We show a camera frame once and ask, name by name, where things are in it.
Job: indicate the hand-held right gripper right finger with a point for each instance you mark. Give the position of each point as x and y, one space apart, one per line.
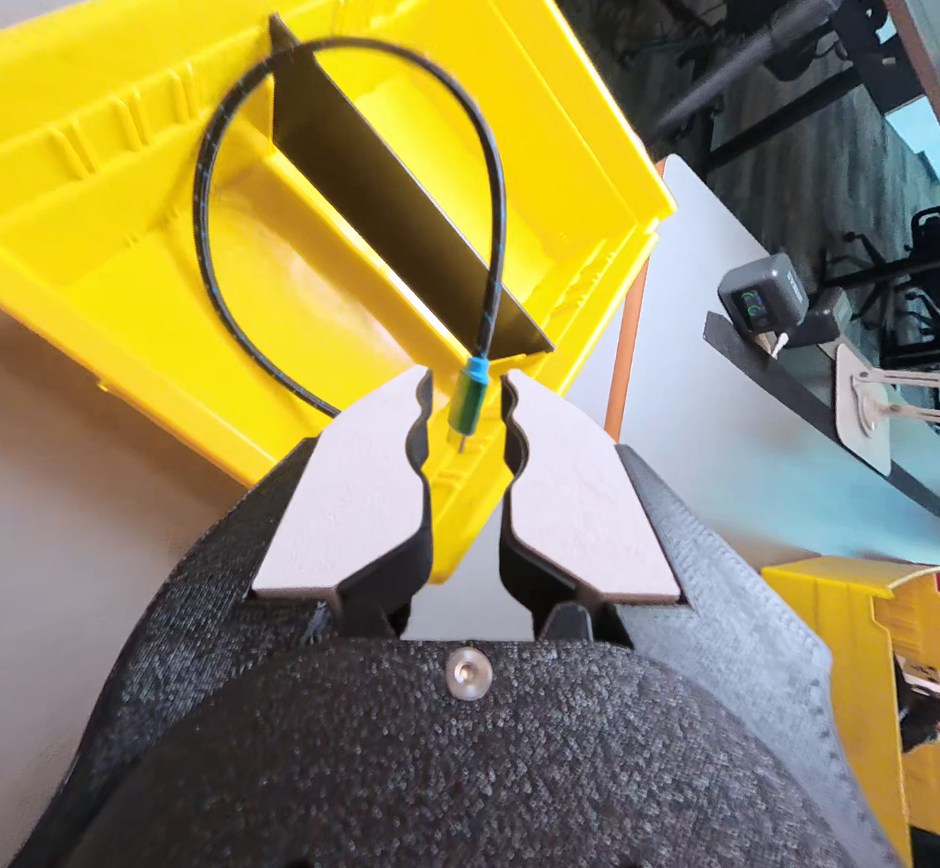
587 508

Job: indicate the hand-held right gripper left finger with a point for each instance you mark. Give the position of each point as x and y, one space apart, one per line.
345 501

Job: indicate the yellow plastic bin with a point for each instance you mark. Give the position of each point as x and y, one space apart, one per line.
110 170
822 633

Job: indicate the black office chair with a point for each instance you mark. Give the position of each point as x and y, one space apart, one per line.
918 273

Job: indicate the small grey action camera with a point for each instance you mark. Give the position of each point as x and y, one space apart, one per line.
764 291

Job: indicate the black HDMI switch box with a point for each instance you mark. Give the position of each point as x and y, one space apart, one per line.
367 170

